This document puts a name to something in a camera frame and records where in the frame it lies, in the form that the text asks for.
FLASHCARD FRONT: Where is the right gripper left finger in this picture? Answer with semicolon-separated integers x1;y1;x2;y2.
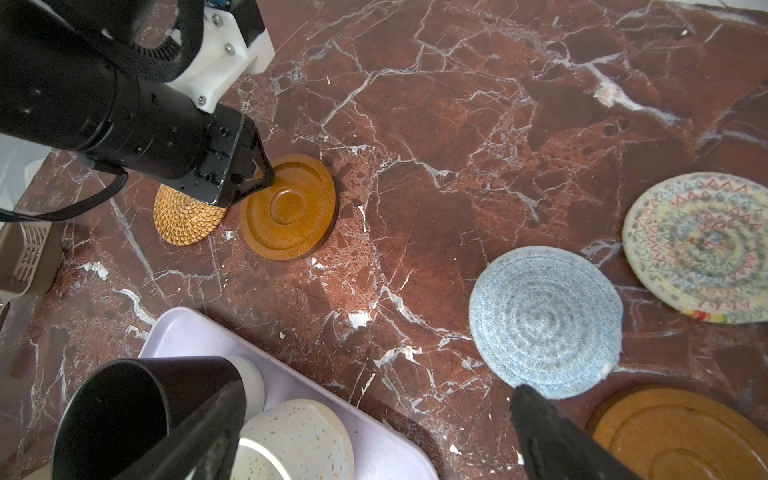
117;380;247;479

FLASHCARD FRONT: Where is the right brown wooden coaster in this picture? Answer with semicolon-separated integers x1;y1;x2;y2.
587;386;767;479

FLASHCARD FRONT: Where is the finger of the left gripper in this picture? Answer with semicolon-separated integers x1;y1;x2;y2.
230;134;276;204

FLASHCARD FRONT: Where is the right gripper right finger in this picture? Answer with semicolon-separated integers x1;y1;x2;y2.
510;385;638;479

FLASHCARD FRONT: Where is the woven rattan coaster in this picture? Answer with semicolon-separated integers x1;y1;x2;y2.
153;184;228;246

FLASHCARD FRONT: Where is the brown wooden coaster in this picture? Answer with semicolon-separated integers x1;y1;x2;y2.
240;154;338;262
587;386;767;479

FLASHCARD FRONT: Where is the white speckled mug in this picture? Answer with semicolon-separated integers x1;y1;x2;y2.
231;399;355;480

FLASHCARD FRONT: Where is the black cup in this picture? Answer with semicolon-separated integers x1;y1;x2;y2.
52;356;243;479

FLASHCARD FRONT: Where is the blue woven coaster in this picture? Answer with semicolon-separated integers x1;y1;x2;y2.
468;246;624;400

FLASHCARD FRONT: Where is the lilac plastic tray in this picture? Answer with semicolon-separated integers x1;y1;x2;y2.
140;307;438;479

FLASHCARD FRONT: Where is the left brown wooden coaster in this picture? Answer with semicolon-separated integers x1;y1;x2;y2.
240;154;338;262

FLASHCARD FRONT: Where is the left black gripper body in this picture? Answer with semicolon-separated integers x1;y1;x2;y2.
119;77;261;207

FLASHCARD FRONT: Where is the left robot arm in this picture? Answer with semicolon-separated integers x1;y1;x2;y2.
1;1;275;223

